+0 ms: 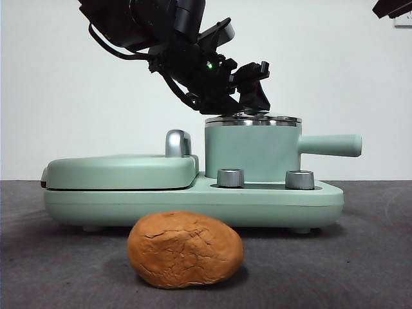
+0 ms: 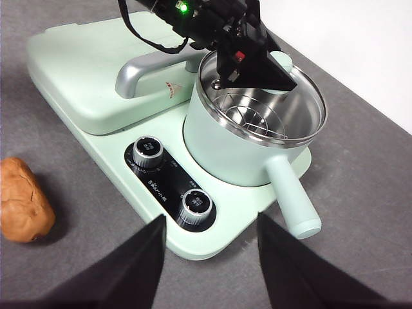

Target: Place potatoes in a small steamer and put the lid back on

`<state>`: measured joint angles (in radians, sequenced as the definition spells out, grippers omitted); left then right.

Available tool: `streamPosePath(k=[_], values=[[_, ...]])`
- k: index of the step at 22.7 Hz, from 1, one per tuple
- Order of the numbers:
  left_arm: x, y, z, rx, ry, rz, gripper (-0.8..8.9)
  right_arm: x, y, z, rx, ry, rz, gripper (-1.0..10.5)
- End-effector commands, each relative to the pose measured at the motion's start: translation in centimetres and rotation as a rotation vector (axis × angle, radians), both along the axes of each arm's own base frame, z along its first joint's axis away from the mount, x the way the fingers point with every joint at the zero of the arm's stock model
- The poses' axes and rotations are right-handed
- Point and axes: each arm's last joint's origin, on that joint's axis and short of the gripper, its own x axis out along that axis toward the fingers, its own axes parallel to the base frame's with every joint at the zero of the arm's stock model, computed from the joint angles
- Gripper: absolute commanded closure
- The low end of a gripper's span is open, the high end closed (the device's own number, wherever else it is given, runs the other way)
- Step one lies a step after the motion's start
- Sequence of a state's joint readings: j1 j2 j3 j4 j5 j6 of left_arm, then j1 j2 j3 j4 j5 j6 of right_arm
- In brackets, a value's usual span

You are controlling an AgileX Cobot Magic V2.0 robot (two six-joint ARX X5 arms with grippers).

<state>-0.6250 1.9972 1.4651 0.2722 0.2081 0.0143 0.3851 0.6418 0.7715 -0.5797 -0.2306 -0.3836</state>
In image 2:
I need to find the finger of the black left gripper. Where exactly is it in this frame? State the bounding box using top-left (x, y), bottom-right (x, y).
top-left (247, 0), bottom-right (283, 52)
top-left (217, 24), bottom-right (297, 91)

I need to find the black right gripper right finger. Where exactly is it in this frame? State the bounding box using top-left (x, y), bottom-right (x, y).
top-left (257, 212), bottom-right (412, 309)

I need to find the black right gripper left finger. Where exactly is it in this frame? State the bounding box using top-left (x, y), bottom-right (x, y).
top-left (0, 214), bottom-right (167, 309)

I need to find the brown potato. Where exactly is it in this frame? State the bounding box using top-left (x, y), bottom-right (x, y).
top-left (0, 156), bottom-right (56, 243)

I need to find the silver control knob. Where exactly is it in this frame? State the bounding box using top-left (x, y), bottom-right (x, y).
top-left (132, 136), bottom-right (164, 165)
top-left (182, 190), bottom-right (214, 223)

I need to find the mint green breakfast machine base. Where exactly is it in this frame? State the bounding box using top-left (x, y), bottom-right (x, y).
top-left (25, 32), bottom-right (313, 261)

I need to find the mint green hinged griddle cover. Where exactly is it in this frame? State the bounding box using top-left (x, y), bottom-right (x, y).
top-left (26, 11), bottom-right (207, 136)

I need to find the mint green pot with handle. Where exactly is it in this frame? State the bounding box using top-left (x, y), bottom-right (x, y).
top-left (182, 48), bottom-right (328, 241)

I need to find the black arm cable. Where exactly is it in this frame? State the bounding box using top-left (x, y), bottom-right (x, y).
top-left (117, 0), bottom-right (189, 55)

